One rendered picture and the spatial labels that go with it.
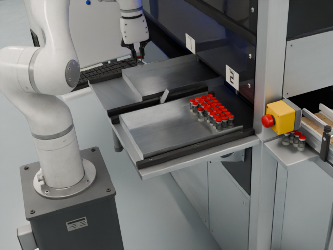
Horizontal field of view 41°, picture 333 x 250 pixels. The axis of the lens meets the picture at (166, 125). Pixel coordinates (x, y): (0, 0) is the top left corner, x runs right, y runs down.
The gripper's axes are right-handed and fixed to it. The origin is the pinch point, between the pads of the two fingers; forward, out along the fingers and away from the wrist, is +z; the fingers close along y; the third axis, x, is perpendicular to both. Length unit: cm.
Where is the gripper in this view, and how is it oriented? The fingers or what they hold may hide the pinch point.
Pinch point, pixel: (138, 53)
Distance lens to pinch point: 176.4
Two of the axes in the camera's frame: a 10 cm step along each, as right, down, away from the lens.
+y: -9.4, 2.5, -2.2
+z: 1.1, 8.5, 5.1
